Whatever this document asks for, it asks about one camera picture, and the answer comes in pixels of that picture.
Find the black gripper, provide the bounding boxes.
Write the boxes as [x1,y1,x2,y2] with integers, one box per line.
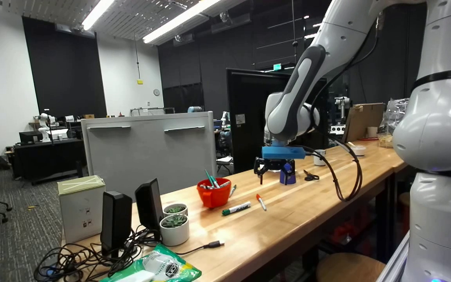
[252,156,296,186]

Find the grey marker with red cap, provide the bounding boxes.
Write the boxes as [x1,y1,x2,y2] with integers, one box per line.
[255,192,269,212]

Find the thick marker with green cap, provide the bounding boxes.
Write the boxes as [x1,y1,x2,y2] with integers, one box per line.
[221,200,252,217]

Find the black panel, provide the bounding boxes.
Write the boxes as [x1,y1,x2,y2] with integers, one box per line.
[225,67,293,173]

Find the red bowl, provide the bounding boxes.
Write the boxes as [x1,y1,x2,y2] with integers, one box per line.
[196,176,233,209]

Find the white bowl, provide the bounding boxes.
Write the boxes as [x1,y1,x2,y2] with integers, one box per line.
[349,143,368,158]

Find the cardboard box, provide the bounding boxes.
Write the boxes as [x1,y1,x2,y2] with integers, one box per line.
[344,101,387,143]

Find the white plant pot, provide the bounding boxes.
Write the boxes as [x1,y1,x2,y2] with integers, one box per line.
[158,212,191,247]
[163,201,189,219]

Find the round wooden stool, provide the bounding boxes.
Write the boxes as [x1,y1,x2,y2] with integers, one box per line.
[316,252,387,282]

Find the black speaker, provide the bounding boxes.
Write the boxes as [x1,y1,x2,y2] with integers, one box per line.
[133,176,166,234]
[100,189,135,256]

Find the clear plastic bag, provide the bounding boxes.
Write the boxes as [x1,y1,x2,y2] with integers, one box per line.
[377,96,410,150]

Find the green plastic package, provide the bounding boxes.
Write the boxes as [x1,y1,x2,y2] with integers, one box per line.
[99,242,204,282]

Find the ceiling light strip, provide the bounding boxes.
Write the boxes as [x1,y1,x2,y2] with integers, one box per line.
[141,0,222,45]
[80,0,116,31]

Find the white box with yellow top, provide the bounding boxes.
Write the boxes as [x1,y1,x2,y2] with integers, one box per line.
[56,173,108,244]

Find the black desk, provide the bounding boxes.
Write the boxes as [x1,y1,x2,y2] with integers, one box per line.
[11,136,86,184]

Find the black handled scissors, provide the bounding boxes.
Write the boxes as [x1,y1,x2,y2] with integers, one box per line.
[302,167,321,183]

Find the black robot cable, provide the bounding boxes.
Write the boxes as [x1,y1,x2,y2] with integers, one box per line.
[313,139,365,203]

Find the black USB cable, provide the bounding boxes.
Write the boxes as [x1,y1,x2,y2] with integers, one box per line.
[177,239,225,256]

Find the tangled black cables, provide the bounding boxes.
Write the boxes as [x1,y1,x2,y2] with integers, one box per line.
[33,228,152,282]

